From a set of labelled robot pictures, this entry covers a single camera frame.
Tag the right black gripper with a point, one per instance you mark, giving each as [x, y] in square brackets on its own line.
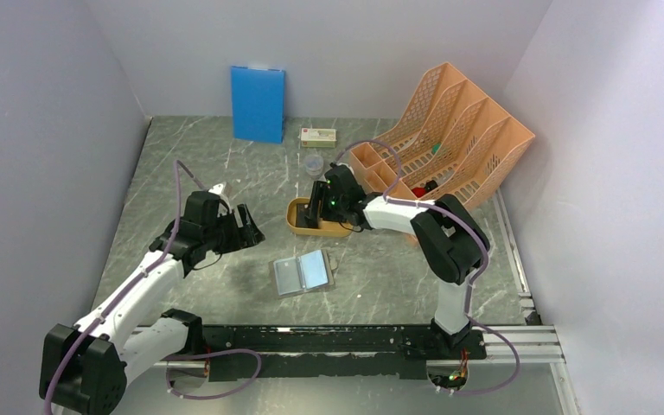
[320, 192]

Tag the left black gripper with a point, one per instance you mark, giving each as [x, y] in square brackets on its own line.
[249, 234]

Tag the yellow oval tray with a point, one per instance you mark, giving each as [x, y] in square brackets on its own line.
[297, 224]

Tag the grey card holder wallet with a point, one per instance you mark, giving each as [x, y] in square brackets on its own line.
[297, 275]

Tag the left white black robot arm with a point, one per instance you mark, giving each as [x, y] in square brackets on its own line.
[86, 367]

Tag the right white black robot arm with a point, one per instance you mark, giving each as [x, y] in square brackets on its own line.
[455, 247]

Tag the small clear plastic cup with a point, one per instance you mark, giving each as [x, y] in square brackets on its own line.
[313, 165]

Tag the small white red box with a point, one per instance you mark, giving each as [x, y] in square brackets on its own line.
[317, 138]

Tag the red black object in rack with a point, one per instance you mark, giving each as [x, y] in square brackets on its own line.
[421, 191]

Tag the blue board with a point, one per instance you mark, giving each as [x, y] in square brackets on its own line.
[257, 97]

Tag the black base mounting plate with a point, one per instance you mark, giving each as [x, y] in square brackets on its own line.
[237, 352]

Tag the orange file organizer rack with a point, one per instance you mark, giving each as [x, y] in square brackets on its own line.
[480, 143]

